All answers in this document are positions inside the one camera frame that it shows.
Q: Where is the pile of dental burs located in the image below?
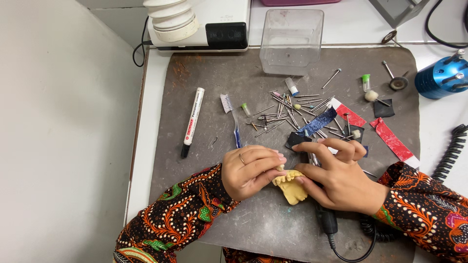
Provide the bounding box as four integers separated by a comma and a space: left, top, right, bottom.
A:
246, 88, 363, 141

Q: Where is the single silver dental bur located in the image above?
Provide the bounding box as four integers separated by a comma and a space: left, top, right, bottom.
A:
321, 68, 342, 90

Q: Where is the grey metal box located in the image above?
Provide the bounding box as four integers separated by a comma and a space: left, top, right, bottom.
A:
368, 0, 431, 29

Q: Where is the clear plastic container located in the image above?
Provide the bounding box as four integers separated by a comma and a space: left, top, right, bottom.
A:
259, 9, 325, 77

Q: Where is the black sandpaper square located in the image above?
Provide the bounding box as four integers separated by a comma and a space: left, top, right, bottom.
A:
373, 98, 396, 118

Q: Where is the black sandpaper piece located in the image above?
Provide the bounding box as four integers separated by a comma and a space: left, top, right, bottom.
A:
343, 125, 365, 144
285, 131, 313, 152

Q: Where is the long red paper strip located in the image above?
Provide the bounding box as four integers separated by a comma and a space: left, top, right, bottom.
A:
370, 117, 421, 169

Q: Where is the black silver dental handpiece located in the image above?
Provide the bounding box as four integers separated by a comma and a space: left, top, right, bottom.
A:
301, 151, 339, 236

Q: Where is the person's right hand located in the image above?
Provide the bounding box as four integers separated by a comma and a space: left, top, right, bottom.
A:
291, 138, 390, 216

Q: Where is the black coiled handpiece cable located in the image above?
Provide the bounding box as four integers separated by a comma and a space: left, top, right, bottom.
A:
327, 124, 468, 263

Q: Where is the thin black cable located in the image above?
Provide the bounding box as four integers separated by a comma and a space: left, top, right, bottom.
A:
424, 0, 468, 49

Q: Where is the pink tray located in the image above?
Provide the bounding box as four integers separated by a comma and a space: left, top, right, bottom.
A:
260, 0, 343, 7

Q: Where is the dark polishing wheel mandrel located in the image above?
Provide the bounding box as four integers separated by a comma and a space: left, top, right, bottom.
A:
382, 60, 410, 91

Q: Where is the white permanent marker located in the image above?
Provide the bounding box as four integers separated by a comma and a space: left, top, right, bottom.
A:
180, 87, 205, 159

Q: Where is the grey work mat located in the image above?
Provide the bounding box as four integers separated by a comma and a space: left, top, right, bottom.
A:
148, 46, 422, 263

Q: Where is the short red paper strip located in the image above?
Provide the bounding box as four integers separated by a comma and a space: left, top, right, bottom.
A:
330, 97, 367, 128

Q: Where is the white cotton buff bur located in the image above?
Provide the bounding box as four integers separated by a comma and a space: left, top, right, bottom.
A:
364, 90, 392, 107

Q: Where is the white desk machine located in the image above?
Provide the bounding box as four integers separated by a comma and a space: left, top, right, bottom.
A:
142, 0, 253, 53

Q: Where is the blue white toothbrush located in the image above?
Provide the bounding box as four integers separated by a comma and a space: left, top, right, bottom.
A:
220, 94, 243, 150

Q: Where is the metal cutting disc mandrel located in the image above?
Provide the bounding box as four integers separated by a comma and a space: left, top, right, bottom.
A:
381, 30, 403, 48

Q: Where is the black machine power cable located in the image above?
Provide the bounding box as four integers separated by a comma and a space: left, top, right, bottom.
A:
132, 16, 154, 68

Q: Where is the yellow plaster dental cast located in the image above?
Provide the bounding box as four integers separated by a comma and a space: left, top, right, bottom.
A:
271, 164, 310, 206

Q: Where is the blue articulating paper strip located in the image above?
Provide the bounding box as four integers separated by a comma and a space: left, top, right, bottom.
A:
296, 107, 338, 138

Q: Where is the small vial blue cap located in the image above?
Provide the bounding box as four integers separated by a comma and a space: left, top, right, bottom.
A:
285, 77, 300, 97

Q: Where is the person's left hand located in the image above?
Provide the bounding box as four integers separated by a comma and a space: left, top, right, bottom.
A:
221, 145, 288, 202

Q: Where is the blue metal bur holder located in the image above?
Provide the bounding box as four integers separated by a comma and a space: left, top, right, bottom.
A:
415, 49, 468, 100

